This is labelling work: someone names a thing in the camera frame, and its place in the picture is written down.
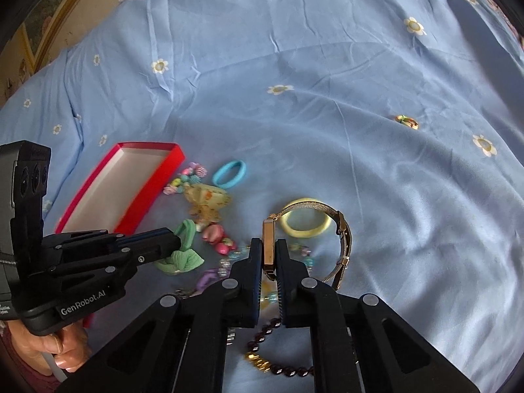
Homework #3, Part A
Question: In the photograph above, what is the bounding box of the yellow transparent hair clip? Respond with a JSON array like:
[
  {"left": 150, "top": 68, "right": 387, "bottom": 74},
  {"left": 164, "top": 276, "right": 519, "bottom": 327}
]
[{"left": 184, "top": 184, "right": 231, "bottom": 232}]

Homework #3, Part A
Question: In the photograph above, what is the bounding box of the dark bead bracelet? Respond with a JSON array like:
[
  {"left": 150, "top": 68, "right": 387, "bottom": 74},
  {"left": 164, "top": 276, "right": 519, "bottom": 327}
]
[{"left": 244, "top": 316, "right": 315, "bottom": 379}]

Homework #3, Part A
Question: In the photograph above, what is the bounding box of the blue floral bed sheet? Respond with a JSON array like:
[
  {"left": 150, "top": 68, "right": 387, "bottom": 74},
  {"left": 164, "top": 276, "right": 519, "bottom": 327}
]
[{"left": 1, "top": 0, "right": 523, "bottom": 392}]

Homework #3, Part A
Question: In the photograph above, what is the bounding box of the purple hair tie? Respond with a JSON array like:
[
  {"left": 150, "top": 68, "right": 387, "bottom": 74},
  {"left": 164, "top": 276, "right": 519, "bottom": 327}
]
[{"left": 194, "top": 267, "right": 224, "bottom": 294}]

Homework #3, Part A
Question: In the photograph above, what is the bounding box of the red shallow box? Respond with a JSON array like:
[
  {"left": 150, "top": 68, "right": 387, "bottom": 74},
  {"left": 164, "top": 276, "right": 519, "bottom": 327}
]
[{"left": 55, "top": 142, "right": 185, "bottom": 235}]

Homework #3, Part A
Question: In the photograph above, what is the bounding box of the small gold ring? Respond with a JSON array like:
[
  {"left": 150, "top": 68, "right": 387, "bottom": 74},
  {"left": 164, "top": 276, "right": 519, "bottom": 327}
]
[{"left": 395, "top": 114, "right": 420, "bottom": 132}]

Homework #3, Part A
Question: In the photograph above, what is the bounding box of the pink red hair clip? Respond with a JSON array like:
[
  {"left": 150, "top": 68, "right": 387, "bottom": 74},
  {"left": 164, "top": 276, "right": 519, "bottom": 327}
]
[{"left": 202, "top": 224, "right": 237, "bottom": 255}]

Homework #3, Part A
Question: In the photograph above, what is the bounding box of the colourful bead bracelet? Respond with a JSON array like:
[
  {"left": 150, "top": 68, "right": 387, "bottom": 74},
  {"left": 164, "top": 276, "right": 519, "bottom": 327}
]
[{"left": 162, "top": 162, "right": 209, "bottom": 196}]

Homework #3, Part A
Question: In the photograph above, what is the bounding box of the gold mesh wristwatch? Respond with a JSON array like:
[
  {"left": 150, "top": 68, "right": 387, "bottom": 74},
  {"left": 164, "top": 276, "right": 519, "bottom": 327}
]
[{"left": 262, "top": 198, "right": 353, "bottom": 291}]

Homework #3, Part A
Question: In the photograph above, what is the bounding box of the framed picture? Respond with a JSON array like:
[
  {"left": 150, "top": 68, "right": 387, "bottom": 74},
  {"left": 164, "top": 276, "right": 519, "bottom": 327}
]
[{"left": 19, "top": 0, "right": 112, "bottom": 75}]

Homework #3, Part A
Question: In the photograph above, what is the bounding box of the green fabric hair tie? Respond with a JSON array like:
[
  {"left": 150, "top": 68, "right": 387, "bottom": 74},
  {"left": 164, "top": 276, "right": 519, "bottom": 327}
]
[{"left": 154, "top": 218, "right": 206, "bottom": 276}]

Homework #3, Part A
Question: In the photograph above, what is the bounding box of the blue hair tie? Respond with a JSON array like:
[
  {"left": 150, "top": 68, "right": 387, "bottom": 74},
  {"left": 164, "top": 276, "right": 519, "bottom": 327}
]
[{"left": 211, "top": 159, "right": 248, "bottom": 190}]

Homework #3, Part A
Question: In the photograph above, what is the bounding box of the left hand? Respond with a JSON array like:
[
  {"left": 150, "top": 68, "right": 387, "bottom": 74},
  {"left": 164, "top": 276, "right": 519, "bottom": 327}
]
[{"left": 7, "top": 320, "right": 91, "bottom": 376}]

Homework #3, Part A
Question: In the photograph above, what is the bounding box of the yellow hair ring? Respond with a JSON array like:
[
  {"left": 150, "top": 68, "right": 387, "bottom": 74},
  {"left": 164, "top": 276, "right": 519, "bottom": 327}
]
[{"left": 279, "top": 197, "right": 333, "bottom": 239}]

